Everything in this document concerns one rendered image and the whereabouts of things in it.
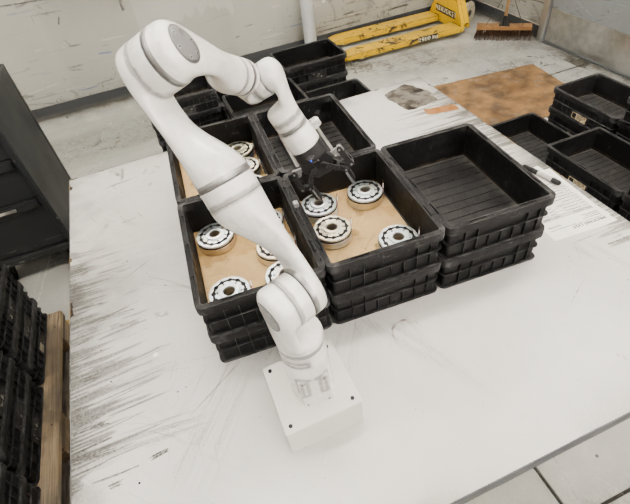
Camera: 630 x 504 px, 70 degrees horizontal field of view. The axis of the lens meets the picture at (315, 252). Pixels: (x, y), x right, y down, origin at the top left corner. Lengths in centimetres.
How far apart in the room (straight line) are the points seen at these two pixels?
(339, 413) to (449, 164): 85
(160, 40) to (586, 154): 209
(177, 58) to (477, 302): 92
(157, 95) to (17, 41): 369
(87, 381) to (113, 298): 27
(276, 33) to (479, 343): 381
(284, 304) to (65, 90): 393
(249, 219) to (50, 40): 377
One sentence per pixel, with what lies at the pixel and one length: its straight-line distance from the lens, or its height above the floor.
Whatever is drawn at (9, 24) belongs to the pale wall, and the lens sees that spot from 438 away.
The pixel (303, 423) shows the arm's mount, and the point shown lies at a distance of 98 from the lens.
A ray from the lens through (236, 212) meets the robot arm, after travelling 70.
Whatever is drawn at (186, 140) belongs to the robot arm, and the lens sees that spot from 72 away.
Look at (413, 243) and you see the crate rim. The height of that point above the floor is 93.
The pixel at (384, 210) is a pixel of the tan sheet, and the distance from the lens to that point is 130.
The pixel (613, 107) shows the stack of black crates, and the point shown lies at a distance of 292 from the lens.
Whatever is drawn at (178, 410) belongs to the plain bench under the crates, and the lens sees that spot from 116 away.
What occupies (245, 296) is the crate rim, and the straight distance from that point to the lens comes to 100.
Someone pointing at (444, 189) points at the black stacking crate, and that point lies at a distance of 138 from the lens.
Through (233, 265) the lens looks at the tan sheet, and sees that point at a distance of 121.
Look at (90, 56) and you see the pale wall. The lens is 440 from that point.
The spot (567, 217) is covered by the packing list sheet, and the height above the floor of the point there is 70.
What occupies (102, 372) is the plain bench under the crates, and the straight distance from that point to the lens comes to 131.
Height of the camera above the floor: 167
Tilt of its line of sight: 45 degrees down
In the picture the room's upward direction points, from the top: 9 degrees counter-clockwise
